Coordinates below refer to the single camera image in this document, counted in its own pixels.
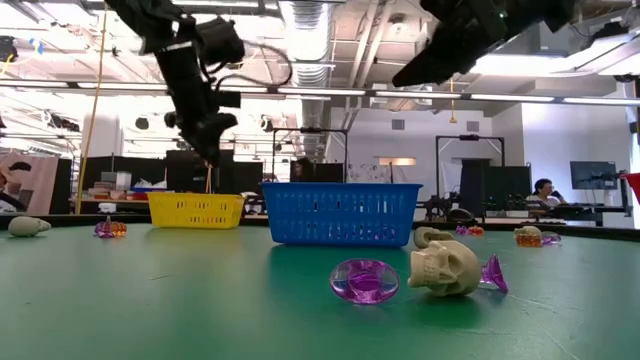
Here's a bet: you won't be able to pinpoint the pink partition panel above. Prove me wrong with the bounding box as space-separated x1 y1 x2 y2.
0 152 60 216

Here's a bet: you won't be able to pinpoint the yellow plastic basket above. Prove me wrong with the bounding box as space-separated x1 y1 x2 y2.
146 191 247 231

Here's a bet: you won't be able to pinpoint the long ceiling light bar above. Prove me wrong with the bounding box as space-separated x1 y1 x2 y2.
0 78 640 107

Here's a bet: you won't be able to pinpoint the green table mat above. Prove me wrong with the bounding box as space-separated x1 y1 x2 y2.
0 222 640 360

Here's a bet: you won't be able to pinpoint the black metal frame stand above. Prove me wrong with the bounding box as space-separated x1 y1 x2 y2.
434 133 506 221

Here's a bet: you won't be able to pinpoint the stacked storage boxes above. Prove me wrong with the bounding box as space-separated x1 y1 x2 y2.
87 171 166 202

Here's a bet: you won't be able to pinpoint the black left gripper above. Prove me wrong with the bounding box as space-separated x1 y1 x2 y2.
153 42 243 169

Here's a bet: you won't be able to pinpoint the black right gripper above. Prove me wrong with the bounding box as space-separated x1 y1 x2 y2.
391 0 544 89

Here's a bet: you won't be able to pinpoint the dark work desk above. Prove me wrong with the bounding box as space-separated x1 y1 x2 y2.
529 202 634 227

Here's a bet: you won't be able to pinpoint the silver ventilation duct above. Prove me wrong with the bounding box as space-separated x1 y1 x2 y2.
277 0 335 159

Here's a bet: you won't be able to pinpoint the black cabinet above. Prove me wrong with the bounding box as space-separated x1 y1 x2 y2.
458 158 533 212

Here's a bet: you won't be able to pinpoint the dark wall monitor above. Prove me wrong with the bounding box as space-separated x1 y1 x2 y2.
569 160 619 192

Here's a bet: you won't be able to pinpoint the blue plastic basket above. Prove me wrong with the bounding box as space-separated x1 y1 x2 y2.
260 181 425 248

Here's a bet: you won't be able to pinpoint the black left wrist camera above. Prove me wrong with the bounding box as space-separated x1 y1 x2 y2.
197 16 247 67

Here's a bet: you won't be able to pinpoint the yellow hanging cord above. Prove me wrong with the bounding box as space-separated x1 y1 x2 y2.
73 0 109 216

